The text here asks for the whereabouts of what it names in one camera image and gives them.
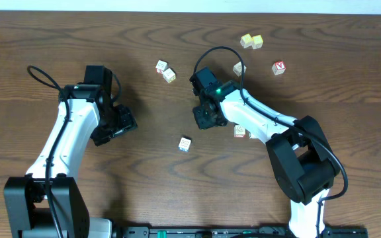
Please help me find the wooden block soccer ball A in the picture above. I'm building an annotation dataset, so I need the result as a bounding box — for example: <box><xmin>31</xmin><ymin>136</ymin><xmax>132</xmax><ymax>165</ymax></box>
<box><xmin>233</xmin><ymin>124</ymin><xmax>246</xmax><ymax>138</ymax></box>

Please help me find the wooden block blue side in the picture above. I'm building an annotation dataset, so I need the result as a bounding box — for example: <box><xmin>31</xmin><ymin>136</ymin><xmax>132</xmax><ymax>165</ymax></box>
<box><xmin>178</xmin><ymin>137</ymin><xmax>192</xmax><ymax>152</ymax></box>

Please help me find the wooden block yellow K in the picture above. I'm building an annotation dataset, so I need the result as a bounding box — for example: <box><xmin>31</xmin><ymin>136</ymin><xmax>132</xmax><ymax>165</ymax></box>
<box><xmin>163</xmin><ymin>68</ymin><xmax>177</xmax><ymax>83</ymax></box>

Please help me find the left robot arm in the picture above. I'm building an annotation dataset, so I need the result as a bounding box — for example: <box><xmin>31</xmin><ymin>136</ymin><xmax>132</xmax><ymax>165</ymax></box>
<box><xmin>3</xmin><ymin>84</ymin><xmax>137</xmax><ymax>237</ymax></box>

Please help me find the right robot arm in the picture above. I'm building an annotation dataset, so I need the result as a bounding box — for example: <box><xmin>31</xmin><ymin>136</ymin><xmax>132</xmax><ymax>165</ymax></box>
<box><xmin>191</xmin><ymin>80</ymin><xmax>346</xmax><ymax>237</ymax></box>

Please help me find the plain wooden block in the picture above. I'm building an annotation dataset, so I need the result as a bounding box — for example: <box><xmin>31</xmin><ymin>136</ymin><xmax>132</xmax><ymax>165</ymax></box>
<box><xmin>233</xmin><ymin>62</ymin><xmax>247</xmax><ymax>77</ymax></box>

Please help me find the wooden block red print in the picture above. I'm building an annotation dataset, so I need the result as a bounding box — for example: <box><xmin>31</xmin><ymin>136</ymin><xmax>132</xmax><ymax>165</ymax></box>
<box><xmin>155</xmin><ymin>60</ymin><xmax>168</xmax><ymax>74</ymax></box>

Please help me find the wooden block yellow print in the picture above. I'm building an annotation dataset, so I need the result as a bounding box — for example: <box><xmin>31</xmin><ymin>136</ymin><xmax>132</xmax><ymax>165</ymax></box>
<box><xmin>240</xmin><ymin>34</ymin><xmax>253</xmax><ymax>48</ymax></box>

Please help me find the red V wooden block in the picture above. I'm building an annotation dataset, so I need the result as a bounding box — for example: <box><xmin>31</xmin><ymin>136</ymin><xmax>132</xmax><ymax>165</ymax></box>
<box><xmin>272</xmin><ymin>61</ymin><xmax>286</xmax><ymax>75</ymax></box>

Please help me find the yellow framed wooden block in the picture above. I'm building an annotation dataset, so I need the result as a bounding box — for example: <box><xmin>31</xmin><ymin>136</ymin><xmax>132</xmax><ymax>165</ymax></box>
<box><xmin>251</xmin><ymin>34</ymin><xmax>264</xmax><ymax>50</ymax></box>

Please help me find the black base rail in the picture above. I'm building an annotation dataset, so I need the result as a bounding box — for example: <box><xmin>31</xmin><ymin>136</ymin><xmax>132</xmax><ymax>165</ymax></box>
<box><xmin>118</xmin><ymin>226</ymin><xmax>368</xmax><ymax>238</ymax></box>

